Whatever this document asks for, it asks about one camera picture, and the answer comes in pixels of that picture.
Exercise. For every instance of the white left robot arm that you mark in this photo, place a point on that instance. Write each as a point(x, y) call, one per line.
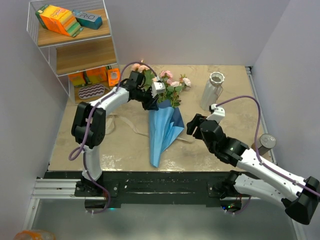
point(89, 124)

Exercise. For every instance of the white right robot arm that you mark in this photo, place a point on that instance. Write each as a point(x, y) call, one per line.
point(298, 196)

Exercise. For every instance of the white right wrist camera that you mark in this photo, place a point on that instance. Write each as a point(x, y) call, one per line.
point(217, 113)

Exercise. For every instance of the orange box on lower shelf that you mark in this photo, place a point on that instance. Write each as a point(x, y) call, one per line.
point(113, 76)

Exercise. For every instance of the orange plastic bag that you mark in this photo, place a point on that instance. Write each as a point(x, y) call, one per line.
point(34, 235)

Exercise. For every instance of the white wire wooden shelf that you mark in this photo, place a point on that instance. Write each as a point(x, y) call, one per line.
point(91, 49)

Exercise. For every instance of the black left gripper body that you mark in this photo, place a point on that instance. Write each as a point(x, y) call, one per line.
point(143, 96)

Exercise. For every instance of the yellow orange sponge pack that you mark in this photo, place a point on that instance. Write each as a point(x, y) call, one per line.
point(88, 77)

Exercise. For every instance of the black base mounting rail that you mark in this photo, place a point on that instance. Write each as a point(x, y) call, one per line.
point(116, 188)

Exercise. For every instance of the pink artificial flower bouquet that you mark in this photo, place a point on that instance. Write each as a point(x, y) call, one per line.
point(173, 87)

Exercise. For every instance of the white ribbed ceramic vase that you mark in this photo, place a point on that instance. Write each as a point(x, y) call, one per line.
point(212, 90)

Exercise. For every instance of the teal toothpaste box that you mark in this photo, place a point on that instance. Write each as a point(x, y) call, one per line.
point(88, 20)

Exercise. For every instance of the purple wavy striped pad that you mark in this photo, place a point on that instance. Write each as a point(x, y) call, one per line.
point(92, 91)

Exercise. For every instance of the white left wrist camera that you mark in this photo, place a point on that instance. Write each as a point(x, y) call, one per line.
point(157, 87)

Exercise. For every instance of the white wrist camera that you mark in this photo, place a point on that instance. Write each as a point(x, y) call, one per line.
point(157, 87)
point(217, 113)

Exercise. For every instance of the blue wrapping paper sheet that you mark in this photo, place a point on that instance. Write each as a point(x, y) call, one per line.
point(164, 125)

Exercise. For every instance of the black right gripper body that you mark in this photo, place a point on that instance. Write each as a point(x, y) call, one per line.
point(198, 134)

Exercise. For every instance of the metal tin can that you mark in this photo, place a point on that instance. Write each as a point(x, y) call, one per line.
point(265, 143)

